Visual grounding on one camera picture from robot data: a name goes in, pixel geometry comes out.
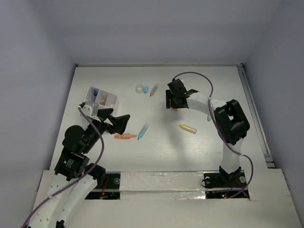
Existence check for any blue highlighter pen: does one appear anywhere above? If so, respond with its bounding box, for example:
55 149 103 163
137 123 149 140

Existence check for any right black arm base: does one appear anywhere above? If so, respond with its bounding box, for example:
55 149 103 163
200 167 250 199

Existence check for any yellow highlighter pen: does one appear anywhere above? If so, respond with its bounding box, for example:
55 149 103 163
179 124 197 134

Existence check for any orange tip clear highlighter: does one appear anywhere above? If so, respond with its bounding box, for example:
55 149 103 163
150 84 159 96

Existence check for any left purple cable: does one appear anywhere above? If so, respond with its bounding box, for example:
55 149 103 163
21 108 105 228

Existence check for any silver taped front board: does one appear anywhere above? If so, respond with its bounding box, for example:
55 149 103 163
119 171 206 200

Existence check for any orange highlighter pen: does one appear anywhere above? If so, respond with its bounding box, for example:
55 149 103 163
114 133 137 139

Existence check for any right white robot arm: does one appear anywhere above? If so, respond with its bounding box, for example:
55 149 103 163
166 78 250 186

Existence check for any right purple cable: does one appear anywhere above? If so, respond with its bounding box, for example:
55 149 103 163
172 71 255 199

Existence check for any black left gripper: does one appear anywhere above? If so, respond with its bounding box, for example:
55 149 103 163
83 107 130 152

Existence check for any blue cap spray bottle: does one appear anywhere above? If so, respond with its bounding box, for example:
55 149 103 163
92 89 98 96

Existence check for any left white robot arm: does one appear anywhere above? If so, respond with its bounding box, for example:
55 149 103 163
22 104 130 228

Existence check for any white compartment organizer box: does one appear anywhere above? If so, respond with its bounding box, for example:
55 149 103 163
85 86 119 116

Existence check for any purple cable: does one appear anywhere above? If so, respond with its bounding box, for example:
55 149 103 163
172 71 255 199
21 108 105 228

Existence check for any clear tape roll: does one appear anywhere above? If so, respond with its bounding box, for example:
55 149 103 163
135 85 144 94

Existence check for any blue highlighter cap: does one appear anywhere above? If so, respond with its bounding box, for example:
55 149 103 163
143 86 149 94

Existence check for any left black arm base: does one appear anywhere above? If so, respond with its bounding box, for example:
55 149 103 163
85 172 121 200

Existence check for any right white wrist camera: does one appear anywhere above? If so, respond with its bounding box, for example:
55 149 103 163
176 77 184 84

